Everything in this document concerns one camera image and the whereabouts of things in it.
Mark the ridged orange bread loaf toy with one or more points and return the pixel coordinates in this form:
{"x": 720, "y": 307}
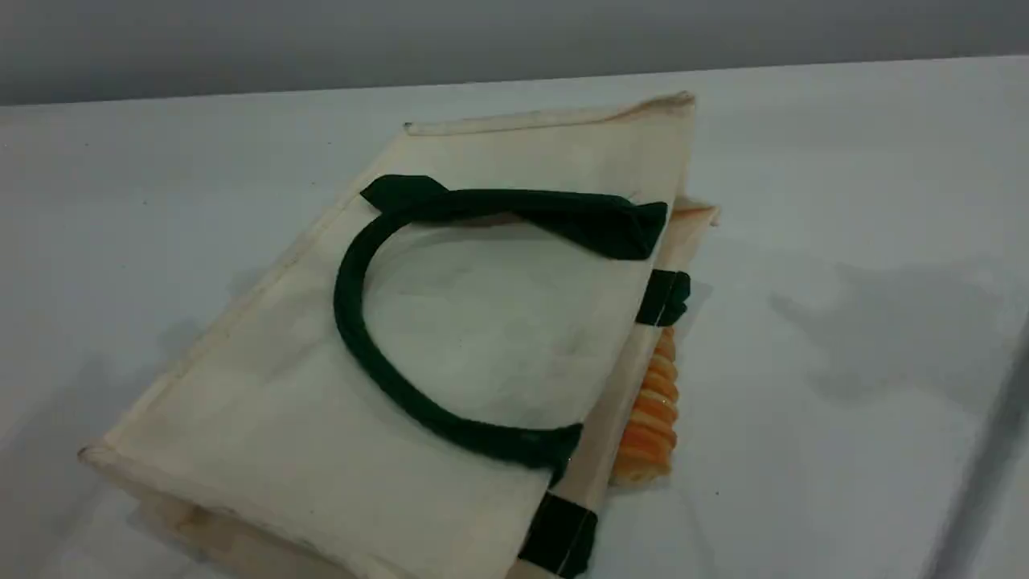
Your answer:
{"x": 649, "y": 418}

